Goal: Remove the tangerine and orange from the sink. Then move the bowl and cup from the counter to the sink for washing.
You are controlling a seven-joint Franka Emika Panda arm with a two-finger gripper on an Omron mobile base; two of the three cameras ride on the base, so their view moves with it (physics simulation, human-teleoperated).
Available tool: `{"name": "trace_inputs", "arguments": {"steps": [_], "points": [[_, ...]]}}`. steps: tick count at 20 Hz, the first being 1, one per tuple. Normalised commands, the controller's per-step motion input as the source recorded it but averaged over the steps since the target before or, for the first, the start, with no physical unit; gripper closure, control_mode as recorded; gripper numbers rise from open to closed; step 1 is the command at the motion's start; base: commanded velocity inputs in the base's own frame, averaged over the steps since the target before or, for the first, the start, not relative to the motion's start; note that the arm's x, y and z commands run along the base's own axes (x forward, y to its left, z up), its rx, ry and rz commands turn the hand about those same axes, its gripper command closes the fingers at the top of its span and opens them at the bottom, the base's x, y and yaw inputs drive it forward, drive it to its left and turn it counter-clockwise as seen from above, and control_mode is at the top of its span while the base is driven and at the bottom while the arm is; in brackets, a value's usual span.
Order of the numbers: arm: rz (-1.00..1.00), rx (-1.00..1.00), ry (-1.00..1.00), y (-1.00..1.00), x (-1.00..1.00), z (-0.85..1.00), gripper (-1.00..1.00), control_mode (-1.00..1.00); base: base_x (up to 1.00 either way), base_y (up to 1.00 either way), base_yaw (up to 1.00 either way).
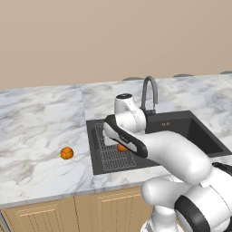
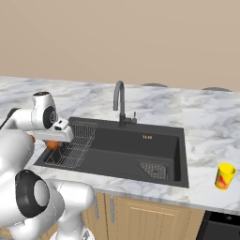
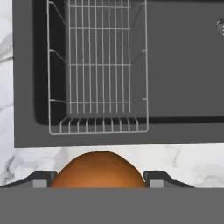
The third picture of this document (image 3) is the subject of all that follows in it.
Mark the dark grey sink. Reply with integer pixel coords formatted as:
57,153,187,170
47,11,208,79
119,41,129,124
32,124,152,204
11,0,224,149

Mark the sink drain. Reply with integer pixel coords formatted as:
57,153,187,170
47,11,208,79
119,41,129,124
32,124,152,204
215,18,224,37

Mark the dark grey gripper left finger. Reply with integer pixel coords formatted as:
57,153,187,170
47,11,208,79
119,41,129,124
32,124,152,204
0,171,58,189

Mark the orange round fruit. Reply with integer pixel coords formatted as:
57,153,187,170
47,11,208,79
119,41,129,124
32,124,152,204
48,150,147,189

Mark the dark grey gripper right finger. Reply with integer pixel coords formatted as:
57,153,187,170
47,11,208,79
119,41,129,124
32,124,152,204
143,170,196,189

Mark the white wire dish rack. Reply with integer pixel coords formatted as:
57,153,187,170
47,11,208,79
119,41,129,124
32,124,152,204
46,0,150,136

